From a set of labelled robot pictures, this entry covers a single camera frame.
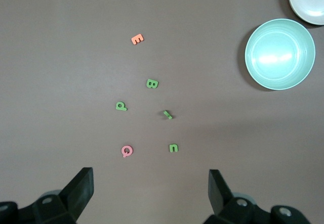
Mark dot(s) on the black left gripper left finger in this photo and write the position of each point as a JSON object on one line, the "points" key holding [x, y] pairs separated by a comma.
{"points": [[76, 196]]}

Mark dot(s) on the green foam letter d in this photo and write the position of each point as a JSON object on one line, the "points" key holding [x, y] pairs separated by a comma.
{"points": [[121, 108]]}

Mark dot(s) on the beige round plate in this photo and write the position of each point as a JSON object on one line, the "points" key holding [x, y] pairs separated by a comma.
{"points": [[311, 1]]}

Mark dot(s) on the green foam letter B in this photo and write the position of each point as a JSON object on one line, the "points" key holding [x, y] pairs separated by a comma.
{"points": [[148, 83]]}

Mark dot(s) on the green foam letter s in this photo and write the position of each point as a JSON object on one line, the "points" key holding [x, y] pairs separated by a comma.
{"points": [[169, 117]]}

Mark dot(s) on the orange foam letter E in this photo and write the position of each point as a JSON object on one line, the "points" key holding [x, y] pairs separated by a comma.
{"points": [[134, 40]]}

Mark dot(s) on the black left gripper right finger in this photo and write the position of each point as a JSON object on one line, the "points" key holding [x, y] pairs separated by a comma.
{"points": [[220, 198]]}

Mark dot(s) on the pale green round plate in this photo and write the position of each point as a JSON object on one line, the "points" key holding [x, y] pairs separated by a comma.
{"points": [[278, 57]]}

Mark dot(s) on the pink foam letter Q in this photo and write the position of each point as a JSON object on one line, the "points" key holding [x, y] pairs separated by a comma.
{"points": [[123, 150]]}

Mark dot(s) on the green foam letter u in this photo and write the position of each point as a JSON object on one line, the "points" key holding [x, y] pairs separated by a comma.
{"points": [[170, 148]]}

